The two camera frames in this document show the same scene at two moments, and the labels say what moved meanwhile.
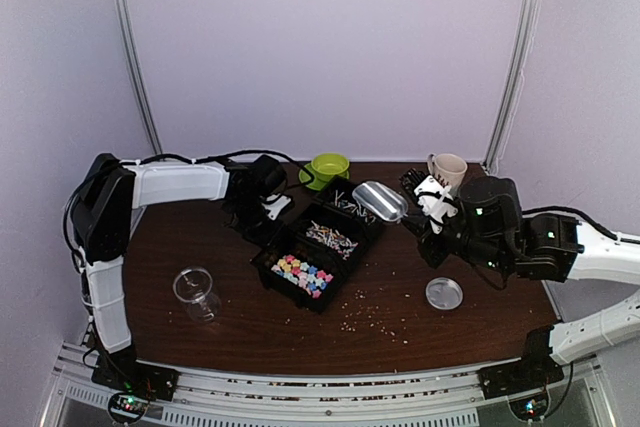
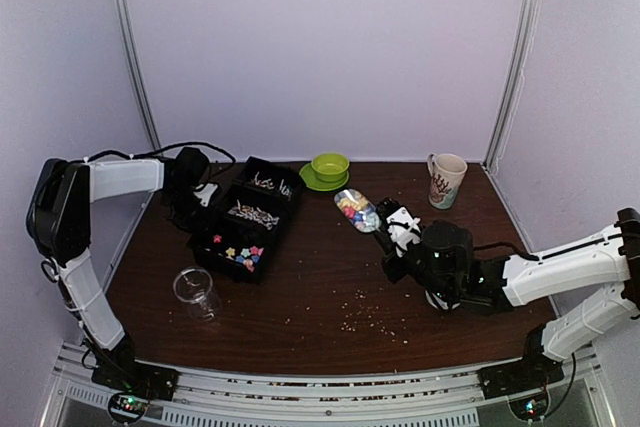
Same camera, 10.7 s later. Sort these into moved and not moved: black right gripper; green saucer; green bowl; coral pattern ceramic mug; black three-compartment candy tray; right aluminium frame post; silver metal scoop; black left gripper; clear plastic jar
Moved: black right gripper; silver metal scoop; black three-compartment candy tray; black left gripper
Not moved: clear plastic jar; green saucer; coral pattern ceramic mug; green bowl; right aluminium frame post
